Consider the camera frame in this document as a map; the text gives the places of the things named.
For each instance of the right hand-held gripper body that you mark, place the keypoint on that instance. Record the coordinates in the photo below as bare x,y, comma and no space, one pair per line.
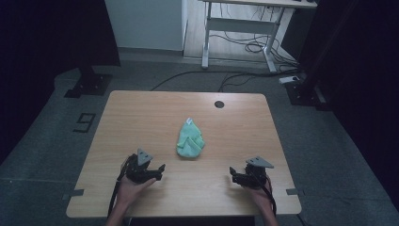
256,177

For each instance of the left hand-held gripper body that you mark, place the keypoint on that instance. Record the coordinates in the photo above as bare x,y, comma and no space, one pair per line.
138,171

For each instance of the green towel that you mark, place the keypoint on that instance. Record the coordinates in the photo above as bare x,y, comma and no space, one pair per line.
189,141

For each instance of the person's right hand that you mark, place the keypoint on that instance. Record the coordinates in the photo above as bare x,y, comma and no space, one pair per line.
263,196

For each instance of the person's left hand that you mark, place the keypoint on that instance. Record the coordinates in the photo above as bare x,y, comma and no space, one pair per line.
130,191

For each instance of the grey tape strip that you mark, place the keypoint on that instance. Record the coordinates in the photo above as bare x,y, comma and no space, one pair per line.
293,191
75,193

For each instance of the round black table grommet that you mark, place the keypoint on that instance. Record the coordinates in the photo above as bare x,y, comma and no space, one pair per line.
219,104

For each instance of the black tape floor mark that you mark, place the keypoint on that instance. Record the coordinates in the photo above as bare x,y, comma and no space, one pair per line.
86,117

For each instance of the white power strip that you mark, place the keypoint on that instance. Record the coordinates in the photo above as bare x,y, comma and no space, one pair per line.
289,79

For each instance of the dark curtain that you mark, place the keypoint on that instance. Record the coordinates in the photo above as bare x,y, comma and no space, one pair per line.
360,62
47,37

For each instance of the black stand base plate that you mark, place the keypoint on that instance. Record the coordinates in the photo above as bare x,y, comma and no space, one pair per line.
91,84
302,94

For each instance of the white metal desk frame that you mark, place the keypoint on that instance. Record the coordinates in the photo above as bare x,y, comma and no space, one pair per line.
238,25

